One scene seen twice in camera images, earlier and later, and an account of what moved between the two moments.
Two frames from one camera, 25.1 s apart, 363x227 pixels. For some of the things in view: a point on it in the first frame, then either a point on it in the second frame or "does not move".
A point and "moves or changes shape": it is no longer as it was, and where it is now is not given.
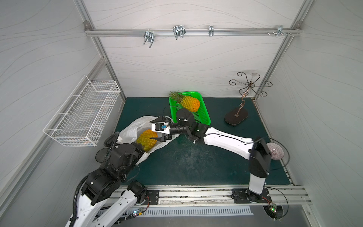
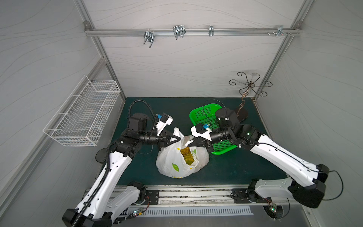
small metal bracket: x=211 y=30 does not move
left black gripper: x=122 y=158 -> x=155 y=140
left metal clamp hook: x=149 y=36 does not move
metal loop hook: x=179 y=30 does not move
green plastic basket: x=202 y=115 moves or changes shape
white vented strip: x=195 y=211 does not move
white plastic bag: x=129 y=132 moves or changes shape
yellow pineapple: x=144 y=139 moves or changes shape
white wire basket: x=80 y=121 does not move
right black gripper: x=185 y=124 -> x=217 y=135
